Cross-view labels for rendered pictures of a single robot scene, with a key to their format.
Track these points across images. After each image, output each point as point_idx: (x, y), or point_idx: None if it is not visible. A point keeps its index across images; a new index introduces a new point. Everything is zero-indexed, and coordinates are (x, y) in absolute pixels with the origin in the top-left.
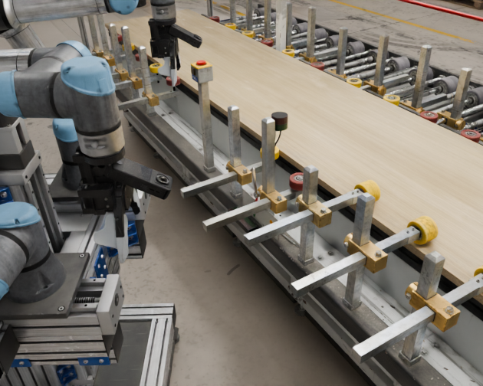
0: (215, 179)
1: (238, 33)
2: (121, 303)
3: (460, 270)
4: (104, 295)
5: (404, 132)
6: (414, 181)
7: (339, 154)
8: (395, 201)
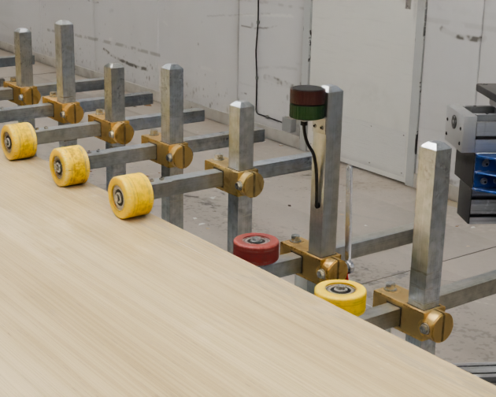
0: (453, 286)
1: None
2: (456, 142)
3: (40, 166)
4: (463, 109)
5: None
6: (9, 239)
7: (153, 283)
8: (75, 216)
